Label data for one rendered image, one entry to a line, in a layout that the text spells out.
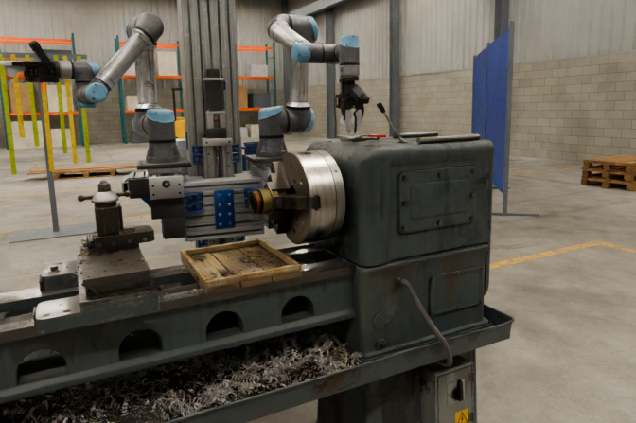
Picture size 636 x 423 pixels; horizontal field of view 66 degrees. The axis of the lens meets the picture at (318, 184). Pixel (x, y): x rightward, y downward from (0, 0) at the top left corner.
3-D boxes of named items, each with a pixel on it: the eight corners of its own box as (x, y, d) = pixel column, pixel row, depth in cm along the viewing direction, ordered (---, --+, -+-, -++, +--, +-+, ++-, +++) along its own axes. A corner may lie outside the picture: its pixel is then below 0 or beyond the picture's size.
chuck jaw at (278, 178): (294, 192, 171) (286, 162, 175) (299, 186, 167) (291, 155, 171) (265, 195, 166) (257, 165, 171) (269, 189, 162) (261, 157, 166)
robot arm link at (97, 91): (177, 24, 210) (104, 110, 195) (167, 26, 218) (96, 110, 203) (156, 2, 203) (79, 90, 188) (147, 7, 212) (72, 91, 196)
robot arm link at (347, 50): (352, 38, 190) (363, 34, 183) (352, 66, 192) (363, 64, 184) (334, 37, 187) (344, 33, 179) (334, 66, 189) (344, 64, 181)
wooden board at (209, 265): (261, 248, 184) (261, 237, 183) (302, 276, 152) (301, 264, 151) (180, 261, 170) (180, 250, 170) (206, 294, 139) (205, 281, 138)
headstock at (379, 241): (418, 219, 226) (419, 134, 220) (499, 243, 184) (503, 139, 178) (302, 237, 200) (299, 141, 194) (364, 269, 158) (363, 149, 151)
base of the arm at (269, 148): (253, 155, 238) (252, 134, 236) (283, 153, 243) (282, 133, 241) (259, 158, 224) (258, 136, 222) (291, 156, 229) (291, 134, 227)
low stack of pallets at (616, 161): (620, 178, 888) (622, 154, 882) (673, 184, 815) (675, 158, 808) (578, 185, 827) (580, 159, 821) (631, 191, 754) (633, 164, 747)
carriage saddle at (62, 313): (139, 262, 170) (138, 246, 169) (163, 310, 129) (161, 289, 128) (41, 277, 156) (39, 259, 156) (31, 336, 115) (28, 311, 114)
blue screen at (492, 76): (450, 171, 1019) (453, 56, 982) (491, 172, 1003) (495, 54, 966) (471, 215, 620) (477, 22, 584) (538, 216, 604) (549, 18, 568)
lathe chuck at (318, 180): (293, 220, 189) (298, 140, 179) (332, 255, 163) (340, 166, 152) (272, 222, 185) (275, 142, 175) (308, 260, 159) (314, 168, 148)
